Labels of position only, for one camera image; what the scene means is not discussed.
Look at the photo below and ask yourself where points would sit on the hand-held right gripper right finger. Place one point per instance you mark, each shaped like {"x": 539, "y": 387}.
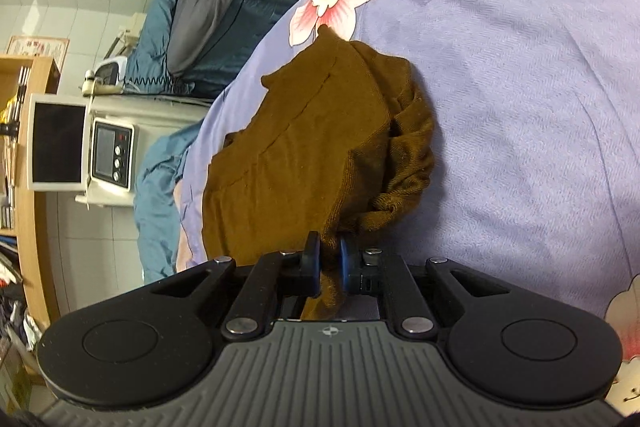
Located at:
{"x": 346, "y": 264}

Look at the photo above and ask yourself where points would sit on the white appliance with control panel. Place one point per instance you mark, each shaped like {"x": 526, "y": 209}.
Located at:
{"x": 150, "y": 112}

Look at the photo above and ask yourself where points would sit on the white framed monitor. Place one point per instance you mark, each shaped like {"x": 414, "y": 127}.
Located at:
{"x": 57, "y": 139}

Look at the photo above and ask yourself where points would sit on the brown knit sweater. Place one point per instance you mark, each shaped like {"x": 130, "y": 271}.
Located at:
{"x": 300, "y": 147}

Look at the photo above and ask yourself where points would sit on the blue blanket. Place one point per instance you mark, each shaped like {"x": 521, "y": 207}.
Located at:
{"x": 157, "y": 197}

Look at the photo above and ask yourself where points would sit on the purple floral bed sheet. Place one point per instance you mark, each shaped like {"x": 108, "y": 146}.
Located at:
{"x": 525, "y": 82}

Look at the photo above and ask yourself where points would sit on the framed wall picture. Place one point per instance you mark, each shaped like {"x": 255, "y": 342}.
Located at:
{"x": 37, "y": 47}

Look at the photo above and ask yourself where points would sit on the small white device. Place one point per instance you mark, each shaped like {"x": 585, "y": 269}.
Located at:
{"x": 115, "y": 69}

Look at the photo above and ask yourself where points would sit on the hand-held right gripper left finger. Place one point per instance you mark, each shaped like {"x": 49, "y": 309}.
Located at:
{"x": 312, "y": 264}

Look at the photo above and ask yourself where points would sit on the row of books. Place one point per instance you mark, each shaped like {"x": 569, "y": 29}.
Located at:
{"x": 10, "y": 147}

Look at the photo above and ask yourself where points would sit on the wooden bookshelf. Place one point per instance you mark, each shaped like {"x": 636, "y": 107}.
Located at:
{"x": 37, "y": 72}

